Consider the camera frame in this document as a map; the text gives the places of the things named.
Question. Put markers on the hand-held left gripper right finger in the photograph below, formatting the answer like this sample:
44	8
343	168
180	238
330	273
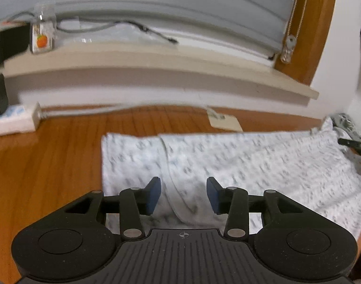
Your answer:
213	193

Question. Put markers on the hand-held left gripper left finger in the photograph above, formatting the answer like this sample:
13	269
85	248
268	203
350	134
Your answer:
153	193

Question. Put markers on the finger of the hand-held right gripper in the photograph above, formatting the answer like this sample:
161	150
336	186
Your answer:
355	145

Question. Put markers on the white patterned shirt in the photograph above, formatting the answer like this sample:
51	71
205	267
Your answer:
257	159

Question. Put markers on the grey printed folded t-shirt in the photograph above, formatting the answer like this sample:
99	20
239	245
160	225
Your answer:
346	124

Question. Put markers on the beige window sill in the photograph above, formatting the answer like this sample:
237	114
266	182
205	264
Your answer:
139	62

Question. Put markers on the white power strip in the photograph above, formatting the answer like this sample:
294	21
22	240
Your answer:
15	121

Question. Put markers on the clear jar with orange label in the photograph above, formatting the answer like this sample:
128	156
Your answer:
41	40

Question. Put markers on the grey window blind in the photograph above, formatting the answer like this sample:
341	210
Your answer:
139	0

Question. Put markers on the black device box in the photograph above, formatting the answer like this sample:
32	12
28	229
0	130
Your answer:
9	44

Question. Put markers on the wooden window frame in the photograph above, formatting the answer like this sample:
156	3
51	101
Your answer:
313	29

